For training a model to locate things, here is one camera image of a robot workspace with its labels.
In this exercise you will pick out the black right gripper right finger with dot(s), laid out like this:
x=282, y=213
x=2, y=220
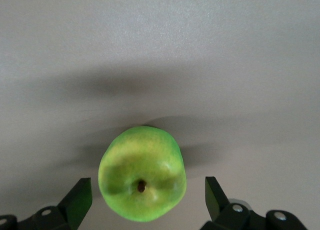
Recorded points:
x=220, y=212

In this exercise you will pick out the green apple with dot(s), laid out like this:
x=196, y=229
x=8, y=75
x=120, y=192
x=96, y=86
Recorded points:
x=142, y=170

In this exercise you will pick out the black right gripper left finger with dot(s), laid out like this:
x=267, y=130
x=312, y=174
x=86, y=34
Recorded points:
x=72, y=210

